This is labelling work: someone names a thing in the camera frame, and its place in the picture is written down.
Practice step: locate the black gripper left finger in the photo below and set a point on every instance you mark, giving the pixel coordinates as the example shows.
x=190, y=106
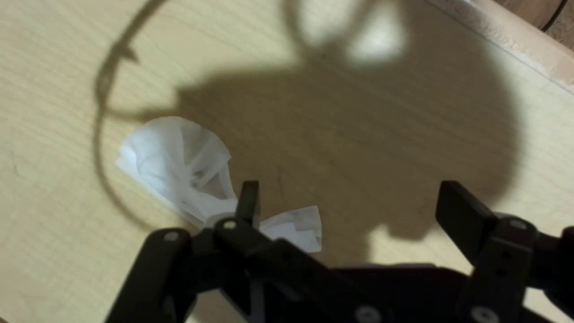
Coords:
x=158, y=269

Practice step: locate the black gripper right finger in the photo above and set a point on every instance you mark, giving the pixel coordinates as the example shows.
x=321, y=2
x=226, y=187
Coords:
x=466, y=221

